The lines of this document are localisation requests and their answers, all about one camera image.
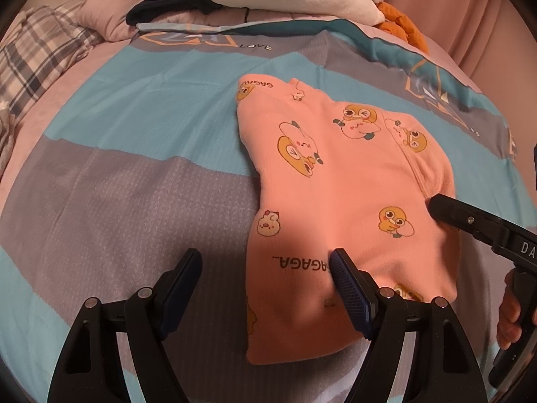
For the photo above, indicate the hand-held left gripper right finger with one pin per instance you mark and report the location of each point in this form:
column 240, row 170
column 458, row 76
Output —
column 352, row 291

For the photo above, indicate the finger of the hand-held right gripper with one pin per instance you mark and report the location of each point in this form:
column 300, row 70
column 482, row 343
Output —
column 461, row 218

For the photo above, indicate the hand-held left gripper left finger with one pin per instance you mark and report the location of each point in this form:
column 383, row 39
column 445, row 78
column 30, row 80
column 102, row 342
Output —
column 180, row 289

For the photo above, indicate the pink cartoon print garment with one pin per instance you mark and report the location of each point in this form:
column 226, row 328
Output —
column 344, row 201

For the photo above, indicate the person's right hand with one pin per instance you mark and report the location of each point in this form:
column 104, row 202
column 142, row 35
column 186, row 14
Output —
column 508, row 315

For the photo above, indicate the blue grey patterned blanket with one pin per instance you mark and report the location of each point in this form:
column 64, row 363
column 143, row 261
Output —
column 126, row 176

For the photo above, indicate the orange cloth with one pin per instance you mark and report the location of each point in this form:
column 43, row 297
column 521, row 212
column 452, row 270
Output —
column 402, row 25

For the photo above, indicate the pink curtain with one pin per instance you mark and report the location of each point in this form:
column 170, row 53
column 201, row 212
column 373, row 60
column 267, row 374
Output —
column 453, row 12

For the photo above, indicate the plaid pillow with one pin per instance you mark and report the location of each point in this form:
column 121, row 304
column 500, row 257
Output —
column 42, row 50

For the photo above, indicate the dark navy garment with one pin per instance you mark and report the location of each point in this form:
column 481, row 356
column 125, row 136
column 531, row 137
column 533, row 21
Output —
column 168, row 0

